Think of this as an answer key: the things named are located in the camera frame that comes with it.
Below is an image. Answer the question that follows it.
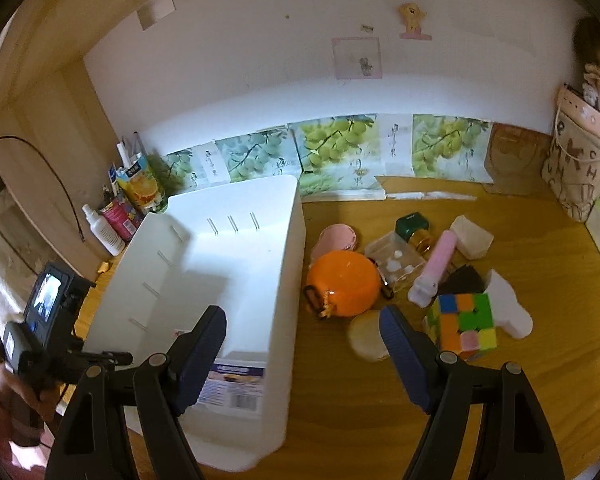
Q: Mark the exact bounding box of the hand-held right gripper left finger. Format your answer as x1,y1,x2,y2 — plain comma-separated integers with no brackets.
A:
45,305,228,480

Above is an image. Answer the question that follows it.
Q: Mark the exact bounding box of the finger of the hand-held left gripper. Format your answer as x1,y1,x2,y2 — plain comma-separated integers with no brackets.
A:
77,351,133,367

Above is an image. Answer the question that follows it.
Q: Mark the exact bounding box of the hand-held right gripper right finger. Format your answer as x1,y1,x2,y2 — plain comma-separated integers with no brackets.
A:
379,305,566,480

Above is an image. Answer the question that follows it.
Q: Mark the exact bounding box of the cream round powder puff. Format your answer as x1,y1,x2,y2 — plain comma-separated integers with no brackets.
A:
347,310,392,362

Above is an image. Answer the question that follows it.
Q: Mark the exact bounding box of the colourful puzzle cube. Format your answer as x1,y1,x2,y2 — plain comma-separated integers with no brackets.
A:
425,291,498,363

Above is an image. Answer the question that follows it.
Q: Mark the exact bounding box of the white plastic storage bin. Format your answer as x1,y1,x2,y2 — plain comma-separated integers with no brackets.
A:
82,175,308,473

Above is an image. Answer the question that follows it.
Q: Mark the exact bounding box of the black charger block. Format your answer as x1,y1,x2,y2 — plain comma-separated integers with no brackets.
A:
442,264,487,295

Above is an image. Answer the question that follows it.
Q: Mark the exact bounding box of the orange round tape measure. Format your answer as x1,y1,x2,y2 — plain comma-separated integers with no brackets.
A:
304,251,397,321

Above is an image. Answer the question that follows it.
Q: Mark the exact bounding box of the clear plastic box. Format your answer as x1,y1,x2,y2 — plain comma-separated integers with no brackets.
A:
364,230,427,293

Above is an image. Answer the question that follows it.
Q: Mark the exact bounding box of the pink tube with white cap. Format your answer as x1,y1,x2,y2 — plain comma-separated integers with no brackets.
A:
407,230,460,307

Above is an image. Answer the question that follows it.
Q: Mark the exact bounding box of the small white box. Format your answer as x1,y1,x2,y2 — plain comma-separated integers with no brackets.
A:
449,215,495,261

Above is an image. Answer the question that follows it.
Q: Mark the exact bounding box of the person's left hand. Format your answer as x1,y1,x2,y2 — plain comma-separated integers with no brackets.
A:
0,360,56,423

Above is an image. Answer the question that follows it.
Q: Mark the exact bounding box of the clear packet with blue label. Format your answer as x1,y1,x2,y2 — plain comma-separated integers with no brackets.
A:
204,359,267,417

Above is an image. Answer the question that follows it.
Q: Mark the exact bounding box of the white lace cloth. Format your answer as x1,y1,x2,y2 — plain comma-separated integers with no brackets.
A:
0,200,48,321

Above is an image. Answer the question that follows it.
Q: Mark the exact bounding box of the white spray bottle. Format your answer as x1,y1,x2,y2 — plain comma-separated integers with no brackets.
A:
82,203,127,256

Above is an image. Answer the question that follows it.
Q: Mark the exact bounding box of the pink printed can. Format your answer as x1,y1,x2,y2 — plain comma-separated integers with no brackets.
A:
100,195,143,241

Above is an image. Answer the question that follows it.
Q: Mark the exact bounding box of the pink round compact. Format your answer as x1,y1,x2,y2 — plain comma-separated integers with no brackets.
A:
310,224,358,265

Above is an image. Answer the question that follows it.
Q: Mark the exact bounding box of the orange juice carton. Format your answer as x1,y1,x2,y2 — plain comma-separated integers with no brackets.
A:
116,152,168,213

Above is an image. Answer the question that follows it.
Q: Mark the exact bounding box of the grape print poster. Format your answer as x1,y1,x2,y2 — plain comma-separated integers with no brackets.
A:
412,114,496,184
162,146,228,196
292,112,413,201
215,127,301,184

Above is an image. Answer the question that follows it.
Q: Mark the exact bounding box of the brown paper bag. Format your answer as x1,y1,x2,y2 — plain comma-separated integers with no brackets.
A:
485,122,553,196

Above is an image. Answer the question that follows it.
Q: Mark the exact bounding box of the woven lettered bag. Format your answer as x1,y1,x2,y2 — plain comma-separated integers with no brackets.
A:
541,107,600,223

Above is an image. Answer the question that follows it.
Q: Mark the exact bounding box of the wooden cabinet panel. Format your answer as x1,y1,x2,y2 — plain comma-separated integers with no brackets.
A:
0,0,181,271

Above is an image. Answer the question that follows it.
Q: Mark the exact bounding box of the pink power strip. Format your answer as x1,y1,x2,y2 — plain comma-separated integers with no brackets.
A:
555,85,600,137

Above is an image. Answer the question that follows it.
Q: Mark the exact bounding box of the plush doll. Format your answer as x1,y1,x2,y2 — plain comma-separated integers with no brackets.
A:
574,16,600,126

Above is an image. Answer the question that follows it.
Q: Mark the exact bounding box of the translucent tape patch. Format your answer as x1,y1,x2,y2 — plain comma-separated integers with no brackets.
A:
136,0,177,31

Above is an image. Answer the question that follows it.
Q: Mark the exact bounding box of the thin black cable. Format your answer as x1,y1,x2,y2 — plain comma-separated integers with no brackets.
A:
0,135,87,246

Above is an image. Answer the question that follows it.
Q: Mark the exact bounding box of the pink paper wall sheet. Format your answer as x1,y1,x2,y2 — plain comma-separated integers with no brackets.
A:
331,36,382,80

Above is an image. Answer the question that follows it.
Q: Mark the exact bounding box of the yellow cartoon wall sticker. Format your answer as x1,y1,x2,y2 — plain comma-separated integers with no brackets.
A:
399,2,433,41

